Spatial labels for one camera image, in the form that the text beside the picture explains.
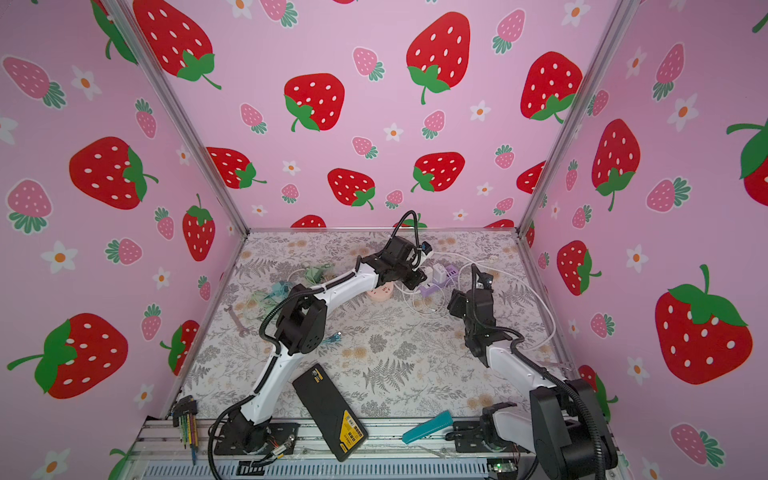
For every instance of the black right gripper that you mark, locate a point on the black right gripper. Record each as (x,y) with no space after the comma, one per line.
(458,301)

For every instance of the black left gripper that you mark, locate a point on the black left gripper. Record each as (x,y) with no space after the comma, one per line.
(417,277)

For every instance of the purple power strip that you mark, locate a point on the purple power strip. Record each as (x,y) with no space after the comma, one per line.
(427,288)

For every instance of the white charger plug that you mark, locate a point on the white charger plug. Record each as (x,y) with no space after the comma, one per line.
(443,274)

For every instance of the green plug adapter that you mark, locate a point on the green plug adapter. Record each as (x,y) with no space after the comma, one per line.
(316,274)

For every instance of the teal plug adapter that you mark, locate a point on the teal plug adapter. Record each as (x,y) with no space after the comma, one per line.
(279,291)

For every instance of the round pink power socket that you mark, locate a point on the round pink power socket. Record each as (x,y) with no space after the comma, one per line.
(382,293)

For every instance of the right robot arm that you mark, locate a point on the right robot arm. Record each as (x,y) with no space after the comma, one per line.
(565,426)

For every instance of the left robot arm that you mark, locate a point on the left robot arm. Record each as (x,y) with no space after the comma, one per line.
(296,327)

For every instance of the teal plastic tool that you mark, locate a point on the teal plastic tool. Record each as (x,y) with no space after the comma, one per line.
(435,425)

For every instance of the black rectangular device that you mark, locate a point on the black rectangular device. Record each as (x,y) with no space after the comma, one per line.
(340,427)

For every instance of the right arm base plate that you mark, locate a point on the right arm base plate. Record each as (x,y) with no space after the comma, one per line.
(474,436)

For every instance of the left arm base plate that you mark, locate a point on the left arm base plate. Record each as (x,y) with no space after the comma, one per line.
(233,440)

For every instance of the aluminium front rail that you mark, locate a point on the aluminium front rail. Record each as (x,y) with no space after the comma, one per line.
(158,454)

